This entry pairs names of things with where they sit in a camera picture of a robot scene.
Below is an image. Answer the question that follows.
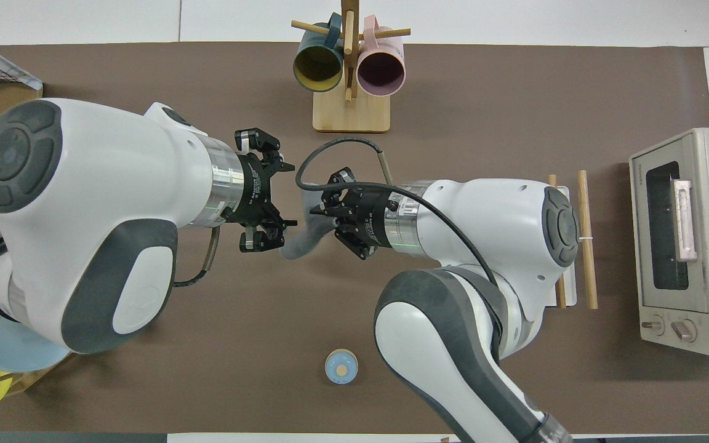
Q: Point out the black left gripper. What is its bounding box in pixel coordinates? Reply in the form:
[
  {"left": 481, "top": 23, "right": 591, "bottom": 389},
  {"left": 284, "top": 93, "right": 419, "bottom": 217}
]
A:
[{"left": 234, "top": 128, "right": 298, "bottom": 253}]

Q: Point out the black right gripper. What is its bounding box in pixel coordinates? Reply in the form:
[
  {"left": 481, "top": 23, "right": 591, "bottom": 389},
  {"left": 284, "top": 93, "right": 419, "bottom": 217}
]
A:
[{"left": 321, "top": 167, "right": 392, "bottom": 260}]

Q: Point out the pink mug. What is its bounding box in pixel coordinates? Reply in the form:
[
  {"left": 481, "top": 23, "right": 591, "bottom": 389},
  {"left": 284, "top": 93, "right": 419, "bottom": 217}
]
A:
[{"left": 356, "top": 15, "right": 406, "bottom": 97}]

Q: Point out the wooden plate rack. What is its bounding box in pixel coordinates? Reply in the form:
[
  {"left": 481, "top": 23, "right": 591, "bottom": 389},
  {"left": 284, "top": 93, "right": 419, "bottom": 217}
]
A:
[{"left": 0, "top": 351, "right": 75, "bottom": 397}]

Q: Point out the light blue plate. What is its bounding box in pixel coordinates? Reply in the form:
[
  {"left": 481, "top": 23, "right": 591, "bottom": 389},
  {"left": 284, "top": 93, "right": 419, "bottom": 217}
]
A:
[{"left": 0, "top": 320, "right": 72, "bottom": 372}]

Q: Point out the wooden mug tree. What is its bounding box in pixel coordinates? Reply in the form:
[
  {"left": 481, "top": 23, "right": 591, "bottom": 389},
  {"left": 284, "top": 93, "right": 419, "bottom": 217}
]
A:
[{"left": 291, "top": 0, "right": 411, "bottom": 133}]

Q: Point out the dark teal mug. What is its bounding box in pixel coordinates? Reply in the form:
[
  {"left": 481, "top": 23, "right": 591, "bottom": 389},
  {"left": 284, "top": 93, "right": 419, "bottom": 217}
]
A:
[{"left": 293, "top": 14, "right": 346, "bottom": 93}]

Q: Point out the brown table mat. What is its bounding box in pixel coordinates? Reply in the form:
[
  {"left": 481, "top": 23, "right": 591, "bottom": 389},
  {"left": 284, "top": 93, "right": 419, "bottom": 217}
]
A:
[{"left": 0, "top": 42, "right": 709, "bottom": 434}]

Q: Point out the purple and grey towel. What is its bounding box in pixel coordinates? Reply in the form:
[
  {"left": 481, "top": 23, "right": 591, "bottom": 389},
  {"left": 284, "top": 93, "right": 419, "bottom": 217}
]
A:
[{"left": 281, "top": 185, "right": 337, "bottom": 260}]

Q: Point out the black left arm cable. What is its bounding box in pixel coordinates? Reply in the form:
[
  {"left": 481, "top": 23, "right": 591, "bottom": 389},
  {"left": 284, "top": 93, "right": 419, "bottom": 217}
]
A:
[{"left": 173, "top": 228, "right": 220, "bottom": 290}]

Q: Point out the wooden shelf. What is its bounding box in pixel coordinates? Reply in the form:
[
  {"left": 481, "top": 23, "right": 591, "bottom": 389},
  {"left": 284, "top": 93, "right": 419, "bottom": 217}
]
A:
[{"left": 0, "top": 49, "right": 43, "bottom": 191}]

